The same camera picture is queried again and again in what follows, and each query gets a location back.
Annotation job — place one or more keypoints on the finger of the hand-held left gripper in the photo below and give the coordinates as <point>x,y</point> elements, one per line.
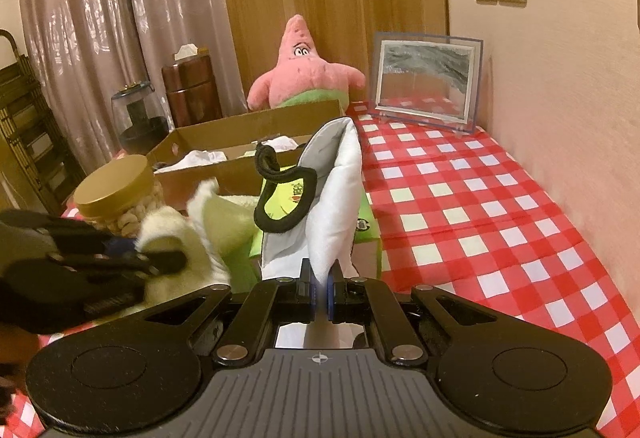
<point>120,245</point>
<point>125,264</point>

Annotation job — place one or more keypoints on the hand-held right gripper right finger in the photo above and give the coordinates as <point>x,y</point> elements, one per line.
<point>331,293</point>

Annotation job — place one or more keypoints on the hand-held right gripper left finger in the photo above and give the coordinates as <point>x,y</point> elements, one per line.
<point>312,292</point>

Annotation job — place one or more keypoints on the cream towel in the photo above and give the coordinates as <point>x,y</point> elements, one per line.
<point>170,228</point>

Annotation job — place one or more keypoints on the large white cloth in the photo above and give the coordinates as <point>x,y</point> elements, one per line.
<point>335,198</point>

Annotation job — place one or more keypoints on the small white cloth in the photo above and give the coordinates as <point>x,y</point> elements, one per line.
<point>200,159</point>

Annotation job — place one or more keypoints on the cardboard box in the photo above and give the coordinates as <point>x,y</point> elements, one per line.
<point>260,122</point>

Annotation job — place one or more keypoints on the gold-lidded cashew jar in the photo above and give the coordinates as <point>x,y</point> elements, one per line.
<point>112,188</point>

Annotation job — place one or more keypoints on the dark glass pot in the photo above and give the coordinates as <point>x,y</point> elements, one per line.
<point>145,132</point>

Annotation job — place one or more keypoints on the wooden rack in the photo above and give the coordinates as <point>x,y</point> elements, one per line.
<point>30,127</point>

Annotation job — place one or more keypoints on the red checked tablecloth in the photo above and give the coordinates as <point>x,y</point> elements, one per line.
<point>475,218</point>

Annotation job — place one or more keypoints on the brown cylindrical container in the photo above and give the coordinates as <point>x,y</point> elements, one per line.
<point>192,87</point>

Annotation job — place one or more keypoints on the pink starfish plush toy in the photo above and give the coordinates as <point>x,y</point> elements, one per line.
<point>300,72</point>

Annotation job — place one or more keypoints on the shiny beige curtain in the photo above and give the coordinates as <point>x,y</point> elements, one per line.
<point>75,17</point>

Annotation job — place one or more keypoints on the sand art picture frame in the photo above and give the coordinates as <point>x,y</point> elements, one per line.
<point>425,77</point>

